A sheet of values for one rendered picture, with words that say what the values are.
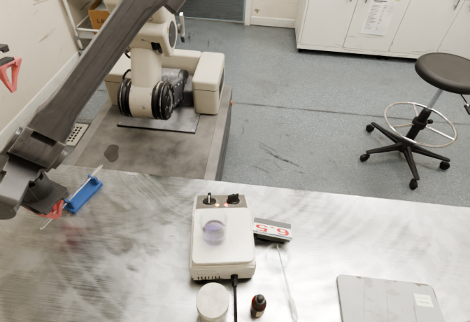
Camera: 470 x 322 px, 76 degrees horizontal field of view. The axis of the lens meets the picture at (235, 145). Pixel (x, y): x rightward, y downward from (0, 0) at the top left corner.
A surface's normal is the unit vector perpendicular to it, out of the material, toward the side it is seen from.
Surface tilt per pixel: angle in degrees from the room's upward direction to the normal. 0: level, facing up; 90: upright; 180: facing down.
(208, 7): 90
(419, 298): 0
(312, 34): 90
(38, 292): 0
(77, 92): 72
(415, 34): 90
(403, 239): 0
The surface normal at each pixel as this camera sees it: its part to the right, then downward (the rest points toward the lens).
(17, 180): 0.74, -0.46
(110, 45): 0.41, 0.42
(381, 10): -0.10, 0.71
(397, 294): 0.04, -0.70
